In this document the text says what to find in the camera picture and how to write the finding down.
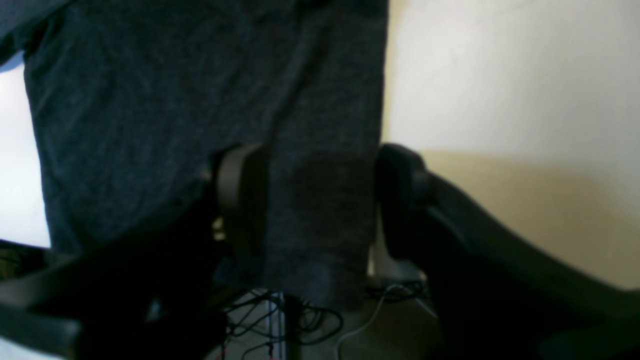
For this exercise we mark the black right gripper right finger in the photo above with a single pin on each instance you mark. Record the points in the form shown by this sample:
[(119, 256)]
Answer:
[(496, 296)]

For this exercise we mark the black T-shirt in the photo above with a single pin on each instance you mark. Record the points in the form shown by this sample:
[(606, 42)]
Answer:
[(130, 98)]

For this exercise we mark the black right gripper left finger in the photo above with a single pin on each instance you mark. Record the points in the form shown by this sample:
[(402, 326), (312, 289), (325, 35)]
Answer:
[(146, 295)]

